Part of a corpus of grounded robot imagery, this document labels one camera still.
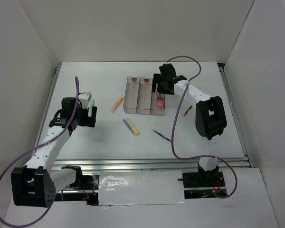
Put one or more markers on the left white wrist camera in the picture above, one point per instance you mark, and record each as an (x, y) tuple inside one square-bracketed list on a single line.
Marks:
[(85, 98)]

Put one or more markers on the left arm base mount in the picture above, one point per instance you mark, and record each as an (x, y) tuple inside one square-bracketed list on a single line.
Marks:
[(86, 191)]

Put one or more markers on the orange pink highlighter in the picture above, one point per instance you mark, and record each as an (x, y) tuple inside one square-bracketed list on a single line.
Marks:
[(116, 104)]

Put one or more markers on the right clear plastic container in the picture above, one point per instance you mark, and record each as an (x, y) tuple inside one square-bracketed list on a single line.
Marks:
[(154, 110)]

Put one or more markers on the clear plastic container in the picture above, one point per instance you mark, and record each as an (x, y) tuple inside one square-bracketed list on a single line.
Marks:
[(154, 110), (131, 95), (144, 96)]

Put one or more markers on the white cover plate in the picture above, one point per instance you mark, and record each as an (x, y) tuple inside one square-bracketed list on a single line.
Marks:
[(140, 188)]

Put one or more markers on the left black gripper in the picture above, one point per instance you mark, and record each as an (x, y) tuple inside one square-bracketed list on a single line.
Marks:
[(89, 121)]

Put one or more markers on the blue pen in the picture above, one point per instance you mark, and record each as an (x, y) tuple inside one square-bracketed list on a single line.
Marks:
[(128, 126)]

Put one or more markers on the middle clear plastic container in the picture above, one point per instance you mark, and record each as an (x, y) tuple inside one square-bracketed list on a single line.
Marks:
[(144, 96)]

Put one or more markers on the pink capped pen bundle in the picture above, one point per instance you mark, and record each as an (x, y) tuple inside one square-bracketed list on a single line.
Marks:
[(160, 101)]

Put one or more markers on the yellow highlighter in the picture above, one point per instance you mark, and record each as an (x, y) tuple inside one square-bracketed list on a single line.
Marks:
[(133, 127)]

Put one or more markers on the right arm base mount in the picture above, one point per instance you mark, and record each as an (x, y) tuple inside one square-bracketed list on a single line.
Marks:
[(203, 179)]

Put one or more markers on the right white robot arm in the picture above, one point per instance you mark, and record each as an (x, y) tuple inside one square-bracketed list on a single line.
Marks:
[(210, 117)]

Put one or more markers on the left clear plastic container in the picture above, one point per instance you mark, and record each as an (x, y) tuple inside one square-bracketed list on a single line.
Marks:
[(131, 95)]

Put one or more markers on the green highlighter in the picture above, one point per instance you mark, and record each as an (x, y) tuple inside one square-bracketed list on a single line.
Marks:
[(91, 103)]

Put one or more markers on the aluminium frame rail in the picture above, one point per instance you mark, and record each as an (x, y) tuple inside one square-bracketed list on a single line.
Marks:
[(110, 145)]

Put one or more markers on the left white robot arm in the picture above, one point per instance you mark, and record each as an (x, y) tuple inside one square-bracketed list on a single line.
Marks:
[(35, 184)]

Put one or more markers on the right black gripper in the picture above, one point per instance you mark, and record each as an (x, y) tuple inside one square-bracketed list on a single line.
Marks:
[(157, 79)]

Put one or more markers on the dark purple gel pen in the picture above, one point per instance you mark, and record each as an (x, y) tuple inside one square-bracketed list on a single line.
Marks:
[(160, 134)]

